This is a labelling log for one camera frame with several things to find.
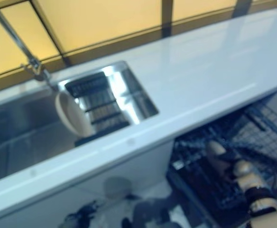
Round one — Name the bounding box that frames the wire mesh dishwasher basket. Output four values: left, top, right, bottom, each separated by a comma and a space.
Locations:
233, 104, 277, 171

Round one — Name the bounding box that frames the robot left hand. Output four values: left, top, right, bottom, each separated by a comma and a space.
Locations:
62, 201, 99, 228

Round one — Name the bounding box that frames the black dish drying rack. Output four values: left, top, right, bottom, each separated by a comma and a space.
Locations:
65, 72, 132, 147

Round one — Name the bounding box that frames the stainless steel sink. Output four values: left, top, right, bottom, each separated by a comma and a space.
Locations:
0, 60, 159, 167

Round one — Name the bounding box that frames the chrome kitchen faucet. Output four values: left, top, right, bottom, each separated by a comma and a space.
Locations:
0, 0, 58, 92

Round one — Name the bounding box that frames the wire dishwasher basket with tines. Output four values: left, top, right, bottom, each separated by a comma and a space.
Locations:
169, 128, 277, 214

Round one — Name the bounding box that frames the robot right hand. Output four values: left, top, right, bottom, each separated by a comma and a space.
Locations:
218, 152, 268, 193

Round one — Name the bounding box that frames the white glossy cabinet door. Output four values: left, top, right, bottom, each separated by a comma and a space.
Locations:
76, 140, 175, 202
0, 166, 120, 228

